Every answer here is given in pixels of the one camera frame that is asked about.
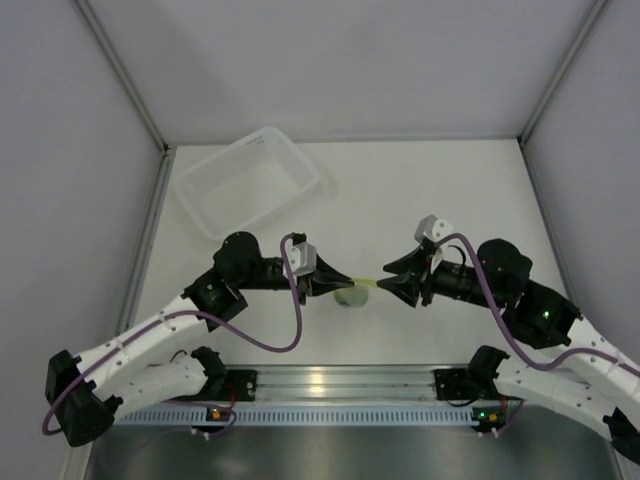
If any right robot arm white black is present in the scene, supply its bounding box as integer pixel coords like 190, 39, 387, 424
377, 234, 639, 463

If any grey slotted cable duct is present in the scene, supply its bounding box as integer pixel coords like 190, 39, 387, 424
116, 404, 486, 427

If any yellow fake food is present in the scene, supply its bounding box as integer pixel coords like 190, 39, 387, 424
333, 285, 369, 308

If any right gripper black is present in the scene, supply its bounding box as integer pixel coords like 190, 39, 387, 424
377, 244, 505, 310

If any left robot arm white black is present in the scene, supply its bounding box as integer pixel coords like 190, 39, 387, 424
42, 232, 354, 447

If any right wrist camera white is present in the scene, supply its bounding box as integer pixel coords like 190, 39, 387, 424
414, 215, 454, 243

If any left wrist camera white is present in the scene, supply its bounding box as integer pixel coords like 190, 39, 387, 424
286, 242, 317, 277

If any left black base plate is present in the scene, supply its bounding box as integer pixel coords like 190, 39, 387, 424
220, 369, 258, 402

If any aluminium mounting rail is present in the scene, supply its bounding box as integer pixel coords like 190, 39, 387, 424
197, 365, 465, 403

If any white plastic basket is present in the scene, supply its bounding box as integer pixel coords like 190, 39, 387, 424
173, 127, 320, 241

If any clear zip top bag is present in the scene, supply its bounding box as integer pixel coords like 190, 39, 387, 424
332, 277, 378, 308

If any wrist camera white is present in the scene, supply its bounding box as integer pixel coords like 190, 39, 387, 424
414, 215, 454, 243
286, 242, 317, 277

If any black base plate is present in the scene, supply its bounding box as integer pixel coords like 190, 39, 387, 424
433, 368, 483, 404
220, 369, 258, 402

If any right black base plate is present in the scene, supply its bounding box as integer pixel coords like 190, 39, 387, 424
433, 368, 483, 404

